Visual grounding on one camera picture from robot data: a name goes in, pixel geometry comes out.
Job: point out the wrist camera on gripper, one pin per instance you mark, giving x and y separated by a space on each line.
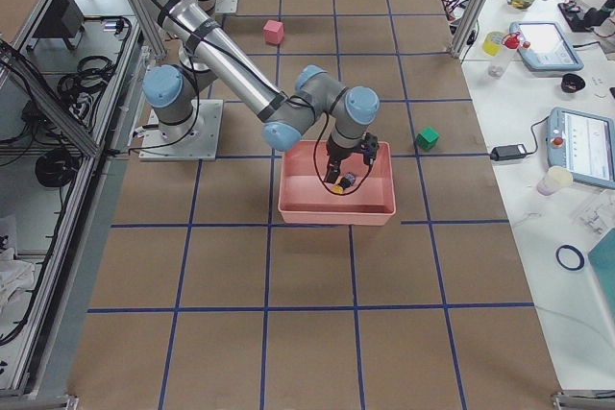
369 149

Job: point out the yellow push button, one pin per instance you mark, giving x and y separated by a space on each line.
347 181

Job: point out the teach pendant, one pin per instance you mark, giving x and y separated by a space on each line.
583 143
549 47

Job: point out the upper teach pendant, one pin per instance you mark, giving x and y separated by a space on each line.
549 47

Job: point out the green cube near bin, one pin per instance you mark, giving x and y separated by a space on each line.
427 138

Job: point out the pink foam cube centre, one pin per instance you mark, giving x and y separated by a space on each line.
273 32

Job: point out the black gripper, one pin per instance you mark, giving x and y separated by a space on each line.
334 159

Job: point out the aluminium frame post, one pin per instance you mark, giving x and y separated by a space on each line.
475 2

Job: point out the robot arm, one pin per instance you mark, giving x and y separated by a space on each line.
285 118

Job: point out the black power adapter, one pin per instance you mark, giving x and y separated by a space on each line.
508 152

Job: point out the white plastic cup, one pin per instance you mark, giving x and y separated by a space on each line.
555 179

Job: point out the lower teach pendant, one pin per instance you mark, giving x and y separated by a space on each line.
583 143

